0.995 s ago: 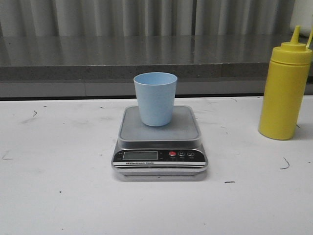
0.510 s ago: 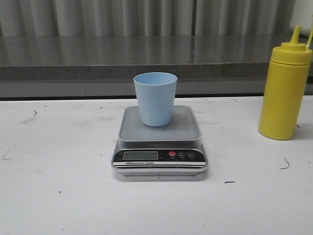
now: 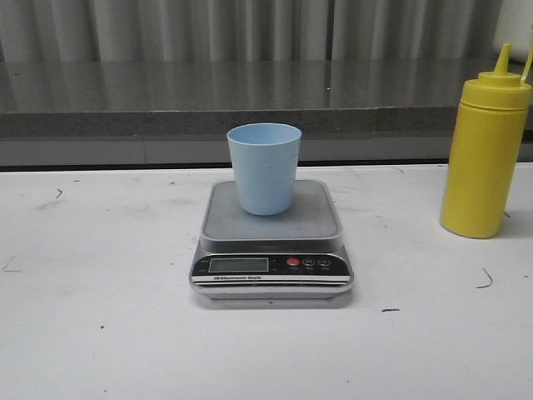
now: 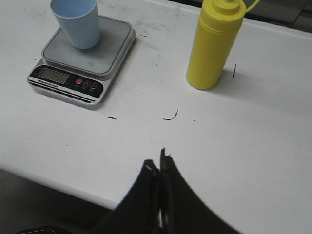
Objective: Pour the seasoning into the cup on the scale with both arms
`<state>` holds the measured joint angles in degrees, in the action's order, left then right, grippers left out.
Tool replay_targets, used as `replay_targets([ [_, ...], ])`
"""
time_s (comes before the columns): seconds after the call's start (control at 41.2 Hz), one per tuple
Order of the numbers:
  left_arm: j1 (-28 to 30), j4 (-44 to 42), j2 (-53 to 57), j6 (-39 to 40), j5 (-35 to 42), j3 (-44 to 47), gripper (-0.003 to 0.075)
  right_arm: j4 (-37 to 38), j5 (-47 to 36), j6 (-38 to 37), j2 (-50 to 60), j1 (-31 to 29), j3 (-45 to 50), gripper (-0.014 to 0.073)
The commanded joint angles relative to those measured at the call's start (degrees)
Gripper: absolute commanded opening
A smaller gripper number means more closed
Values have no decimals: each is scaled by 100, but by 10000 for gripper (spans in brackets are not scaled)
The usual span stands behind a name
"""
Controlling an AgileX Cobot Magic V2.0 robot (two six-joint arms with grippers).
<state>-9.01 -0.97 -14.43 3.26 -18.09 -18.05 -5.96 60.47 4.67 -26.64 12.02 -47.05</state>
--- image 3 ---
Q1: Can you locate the light blue plastic cup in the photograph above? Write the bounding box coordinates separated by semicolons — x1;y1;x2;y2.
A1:
227;122;302;216

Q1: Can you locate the yellow squeeze bottle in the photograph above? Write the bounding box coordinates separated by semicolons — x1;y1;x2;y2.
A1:
440;42;532;238

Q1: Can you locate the silver digital kitchen scale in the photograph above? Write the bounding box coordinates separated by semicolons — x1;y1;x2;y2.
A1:
189;179;355;301

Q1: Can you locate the grey steel counter shelf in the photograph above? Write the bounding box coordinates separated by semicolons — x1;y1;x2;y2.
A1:
1;58;495;170

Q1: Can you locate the white container in background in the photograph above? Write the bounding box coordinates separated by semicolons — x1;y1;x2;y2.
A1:
492;0;533;63

